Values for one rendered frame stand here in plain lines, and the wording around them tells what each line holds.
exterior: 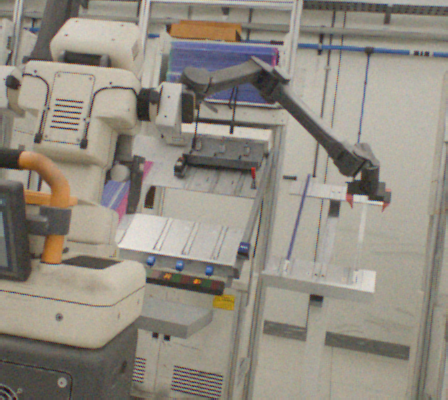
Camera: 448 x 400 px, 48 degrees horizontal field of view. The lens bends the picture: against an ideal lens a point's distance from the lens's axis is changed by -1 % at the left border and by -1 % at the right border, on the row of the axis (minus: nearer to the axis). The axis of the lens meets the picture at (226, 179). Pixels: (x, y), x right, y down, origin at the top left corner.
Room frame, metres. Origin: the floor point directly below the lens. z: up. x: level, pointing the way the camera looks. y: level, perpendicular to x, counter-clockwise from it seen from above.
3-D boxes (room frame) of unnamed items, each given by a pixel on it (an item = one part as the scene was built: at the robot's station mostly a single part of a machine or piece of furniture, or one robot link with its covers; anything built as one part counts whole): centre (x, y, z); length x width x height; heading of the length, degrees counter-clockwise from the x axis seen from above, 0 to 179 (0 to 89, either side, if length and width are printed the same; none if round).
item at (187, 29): (2.66, 0.12, 1.82); 0.68 x 0.30 x 0.20; 77
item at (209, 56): (2.35, 0.09, 1.52); 0.51 x 0.13 x 0.27; 77
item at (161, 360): (2.48, 0.12, 0.31); 0.70 x 0.65 x 0.62; 77
